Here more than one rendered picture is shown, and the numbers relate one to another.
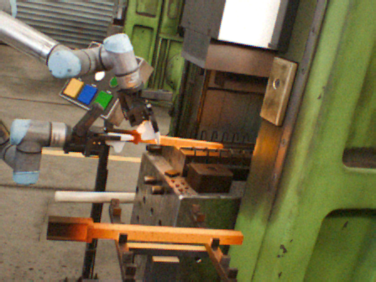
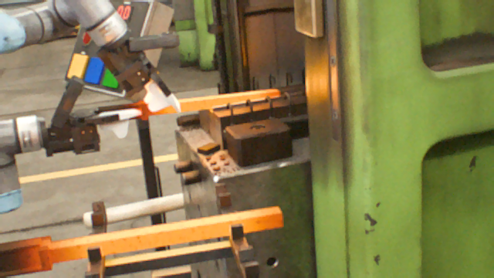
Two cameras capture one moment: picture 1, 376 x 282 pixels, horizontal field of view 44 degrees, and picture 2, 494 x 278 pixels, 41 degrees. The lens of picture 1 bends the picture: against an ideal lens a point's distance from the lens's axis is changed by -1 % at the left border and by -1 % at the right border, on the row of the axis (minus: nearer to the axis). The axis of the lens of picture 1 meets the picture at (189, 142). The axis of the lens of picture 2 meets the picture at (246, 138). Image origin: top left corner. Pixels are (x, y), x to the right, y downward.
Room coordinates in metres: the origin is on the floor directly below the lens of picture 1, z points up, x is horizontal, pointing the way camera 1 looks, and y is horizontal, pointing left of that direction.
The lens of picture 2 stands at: (0.08, -0.28, 1.40)
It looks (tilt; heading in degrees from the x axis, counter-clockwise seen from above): 19 degrees down; 9
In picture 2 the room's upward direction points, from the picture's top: 5 degrees counter-clockwise
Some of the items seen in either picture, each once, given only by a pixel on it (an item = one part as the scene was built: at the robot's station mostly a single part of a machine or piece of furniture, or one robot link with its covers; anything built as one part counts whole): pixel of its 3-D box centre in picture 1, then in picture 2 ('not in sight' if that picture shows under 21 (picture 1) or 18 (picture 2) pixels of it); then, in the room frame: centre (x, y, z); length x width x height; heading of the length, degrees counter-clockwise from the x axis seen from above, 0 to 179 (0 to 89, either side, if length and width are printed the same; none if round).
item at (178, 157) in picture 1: (227, 156); (293, 105); (1.61, -0.14, 0.96); 0.42 x 0.20 x 0.09; 116
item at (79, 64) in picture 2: (74, 88); (79, 67); (1.96, 0.52, 1.01); 0.07 x 0.05 x 0.07; 51
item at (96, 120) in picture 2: (106, 136); (98, 119); (1.37, 0.25, 1.02); 0.09 x 0.05 x 0.02; 113
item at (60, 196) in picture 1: (109, 197); (160, 205); (1.79, 0.28, 0.62); 0.44 x 0.05 x 0.05; 116
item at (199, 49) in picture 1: (250, 56); not in sight; (1.61, -0.14, 1.32); 0.42 x 0.20 x 0.10; 116
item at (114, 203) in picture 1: (158, 210); (161, 203); (1.07, 0.04, 0.96); 0.23 x 0.06 x 0.02; 108
